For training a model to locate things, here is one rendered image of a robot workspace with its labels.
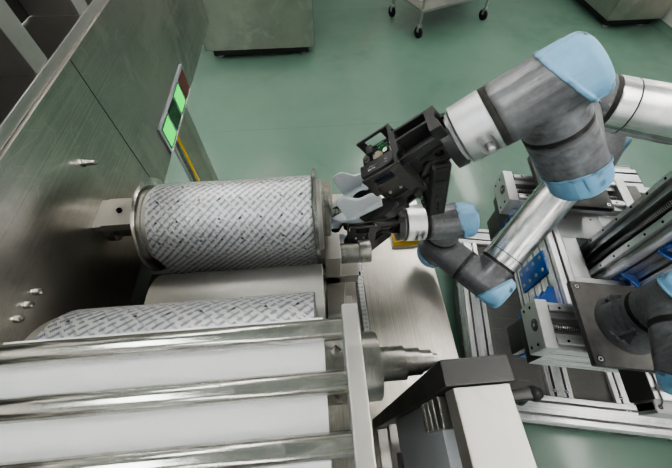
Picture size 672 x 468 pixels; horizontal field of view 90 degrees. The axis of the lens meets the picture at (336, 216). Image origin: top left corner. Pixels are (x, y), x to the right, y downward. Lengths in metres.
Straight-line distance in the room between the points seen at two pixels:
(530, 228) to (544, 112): 0.40
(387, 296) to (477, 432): 0.62
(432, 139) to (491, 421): 0.28
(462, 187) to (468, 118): 1.95
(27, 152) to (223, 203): 0.22
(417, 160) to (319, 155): 1.99
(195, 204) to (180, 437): 0.32
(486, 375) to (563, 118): 0.27
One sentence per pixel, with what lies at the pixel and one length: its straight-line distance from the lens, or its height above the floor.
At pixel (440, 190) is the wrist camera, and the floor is 1.34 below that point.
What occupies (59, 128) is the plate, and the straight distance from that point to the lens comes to 0.58.
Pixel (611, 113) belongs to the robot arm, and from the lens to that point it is 0.59.
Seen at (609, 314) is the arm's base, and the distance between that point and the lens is 1.12.
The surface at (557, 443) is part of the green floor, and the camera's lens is 1.93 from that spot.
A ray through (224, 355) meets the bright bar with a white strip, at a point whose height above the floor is 1.44.
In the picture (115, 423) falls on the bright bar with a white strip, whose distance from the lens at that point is 0.30.
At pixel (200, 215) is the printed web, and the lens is 0.51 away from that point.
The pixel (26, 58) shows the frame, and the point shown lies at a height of 1.47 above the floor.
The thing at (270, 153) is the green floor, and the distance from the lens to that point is 2.47.
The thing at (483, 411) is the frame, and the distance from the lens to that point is 0.28.
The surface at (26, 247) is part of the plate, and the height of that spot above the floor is 1.37.
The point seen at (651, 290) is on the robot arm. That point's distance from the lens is 1.04.
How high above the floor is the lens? 1.70
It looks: 55 degrees down
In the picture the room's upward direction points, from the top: straight up
